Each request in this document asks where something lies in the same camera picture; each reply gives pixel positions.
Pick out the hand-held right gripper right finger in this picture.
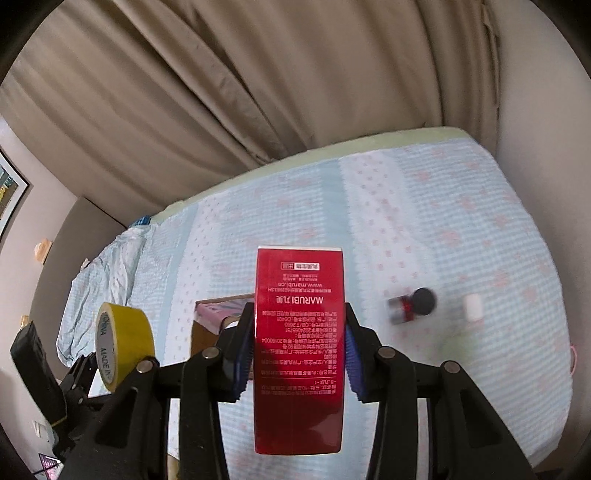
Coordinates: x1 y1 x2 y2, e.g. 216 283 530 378
344 302 537 480

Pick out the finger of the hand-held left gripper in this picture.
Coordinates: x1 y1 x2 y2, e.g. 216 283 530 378
59 354 108 409

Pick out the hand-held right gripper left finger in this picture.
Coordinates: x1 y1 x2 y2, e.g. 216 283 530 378
60 302 256 480

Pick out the red printed carton box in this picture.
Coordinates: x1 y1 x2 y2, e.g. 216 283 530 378
253 247 346 456

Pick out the yellow tape roll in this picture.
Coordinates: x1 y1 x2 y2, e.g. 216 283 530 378
95 302 157 394

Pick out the brown cardboard box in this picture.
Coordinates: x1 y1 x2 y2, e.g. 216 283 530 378
191 318 232 361

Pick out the pink striped box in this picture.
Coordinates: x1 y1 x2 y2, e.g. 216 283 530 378
195 294 255 334

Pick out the small bottle with black cap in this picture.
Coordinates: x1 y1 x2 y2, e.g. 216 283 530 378
386 287 437 325

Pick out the brown padded headboard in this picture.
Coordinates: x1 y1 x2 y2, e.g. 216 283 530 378
34 197 126 326

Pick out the small white case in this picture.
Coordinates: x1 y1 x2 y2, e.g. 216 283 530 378
462 295 485 323

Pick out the light blue patterned bedsheet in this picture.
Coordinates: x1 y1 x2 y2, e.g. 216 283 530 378
56 136 576 472

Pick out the pale green mattress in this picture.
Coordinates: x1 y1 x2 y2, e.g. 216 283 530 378
159 126 477 224

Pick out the beige curtain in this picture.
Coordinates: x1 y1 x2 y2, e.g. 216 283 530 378
0 0 505 234

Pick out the framed wall picture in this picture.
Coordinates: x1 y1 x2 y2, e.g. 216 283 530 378
0 148 30 237

